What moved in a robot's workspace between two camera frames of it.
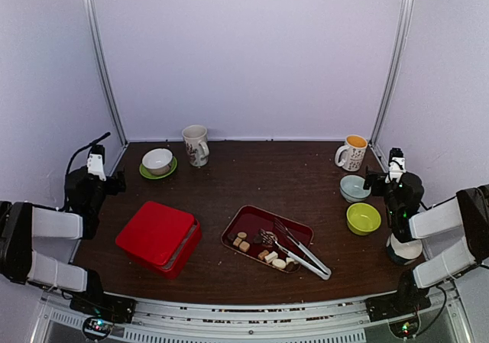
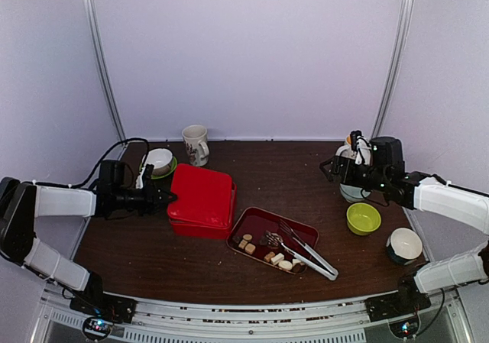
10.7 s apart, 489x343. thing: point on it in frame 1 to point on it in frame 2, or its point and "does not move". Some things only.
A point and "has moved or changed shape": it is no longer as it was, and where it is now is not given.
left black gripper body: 114,189 to 144,203
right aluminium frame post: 397,61 does not move
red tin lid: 156,231 to 204,195
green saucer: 173,168 does not move
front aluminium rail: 447,316 does not move
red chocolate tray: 254,231 has moved or changed shape
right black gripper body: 379,176 to 349,178
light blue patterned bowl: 351,188 does not move
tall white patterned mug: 197,149 does not move
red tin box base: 174,266 to 208,231
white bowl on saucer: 157,161 does not move
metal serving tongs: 325,274 has moved or changed shape
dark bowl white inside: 403,253 does not move
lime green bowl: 362,218 does not move
